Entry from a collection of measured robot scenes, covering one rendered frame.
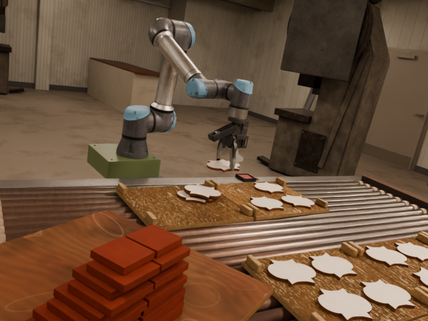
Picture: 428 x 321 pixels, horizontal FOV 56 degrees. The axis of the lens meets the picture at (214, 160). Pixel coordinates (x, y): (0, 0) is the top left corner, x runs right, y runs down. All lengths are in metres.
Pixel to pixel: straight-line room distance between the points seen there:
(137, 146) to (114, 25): 9.06
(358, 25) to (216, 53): 6.83
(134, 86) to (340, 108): 4.36
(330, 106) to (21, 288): 4.88
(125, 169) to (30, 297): 1.17
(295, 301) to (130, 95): 7.41
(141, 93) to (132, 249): 7.71
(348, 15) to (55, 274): 4.64
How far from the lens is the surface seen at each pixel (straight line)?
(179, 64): 1.65
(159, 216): 1.38
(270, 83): 10.80
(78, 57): 10.60
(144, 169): 1.93
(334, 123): 5.38
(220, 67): 11.54
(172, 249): 0.68
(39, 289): 0.81
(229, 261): 1.22
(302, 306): 1.07
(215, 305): 0.81
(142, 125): 1.89
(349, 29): 5.07
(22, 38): 10.27
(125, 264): 0.60
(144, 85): 8.30
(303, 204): 1.75
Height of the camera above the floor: 1.49
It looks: 15 degrees down
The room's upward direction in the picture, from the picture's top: 10 degrees clockwise
